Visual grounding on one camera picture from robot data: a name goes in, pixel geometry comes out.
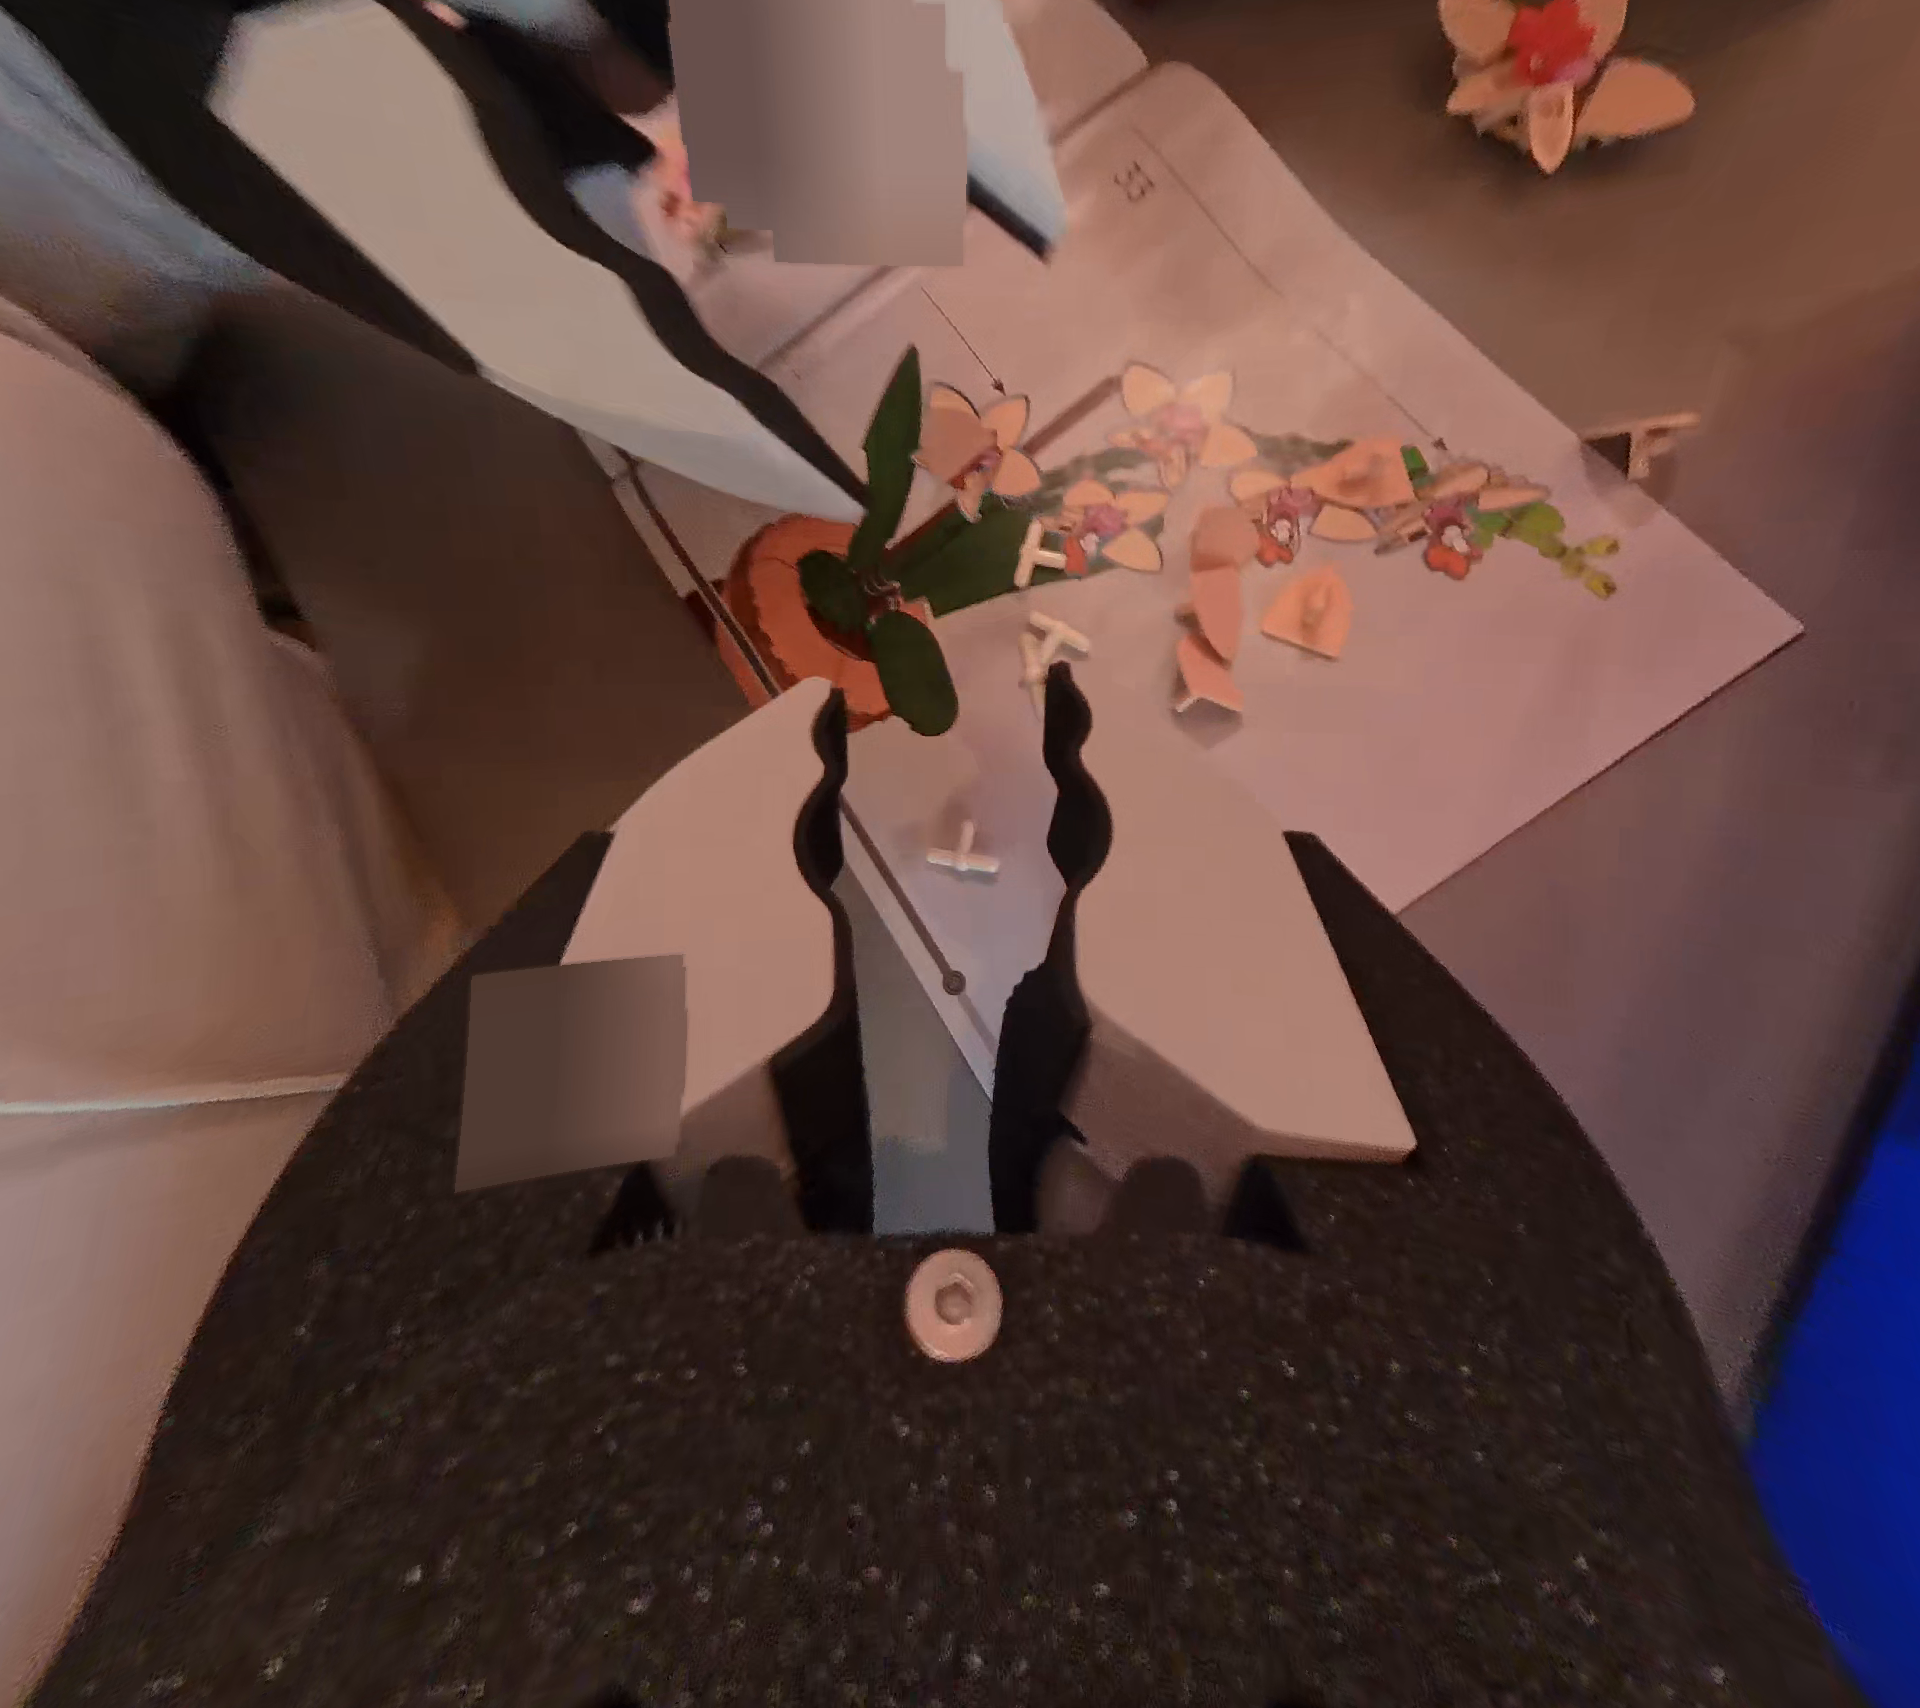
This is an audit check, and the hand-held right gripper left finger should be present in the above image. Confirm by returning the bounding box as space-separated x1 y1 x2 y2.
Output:
558 680 857 1177

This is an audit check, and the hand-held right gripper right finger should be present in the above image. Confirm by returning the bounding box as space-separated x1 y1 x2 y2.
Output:
989 662 1421 1192

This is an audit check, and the toy potted orchid plant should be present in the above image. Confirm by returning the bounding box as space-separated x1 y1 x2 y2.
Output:
716 345 961 737

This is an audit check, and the grey desk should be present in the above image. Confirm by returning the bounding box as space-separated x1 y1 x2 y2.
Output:
194 0 1920 1439

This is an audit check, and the pink toy petal piece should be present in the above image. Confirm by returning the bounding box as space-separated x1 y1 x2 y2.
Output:
1188 507 1262 660
1260 564 1355 660
1301 436 1420 513
1169 630 1248 718

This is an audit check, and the paper instruction sheet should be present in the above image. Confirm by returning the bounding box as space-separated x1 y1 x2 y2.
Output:
591 0 1805 1117

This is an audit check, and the pale cloth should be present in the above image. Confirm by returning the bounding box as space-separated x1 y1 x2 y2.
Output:
0 12 452 1679

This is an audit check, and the small grey toy piece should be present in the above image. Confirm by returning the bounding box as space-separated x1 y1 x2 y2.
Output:
1581 409 1701 484

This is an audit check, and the blue plastic bin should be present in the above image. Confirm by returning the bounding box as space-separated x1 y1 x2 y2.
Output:
1746 1047 1920 1708

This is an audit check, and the toy flower with red centre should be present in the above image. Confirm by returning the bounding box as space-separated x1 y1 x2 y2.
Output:
1434 0 1699 177

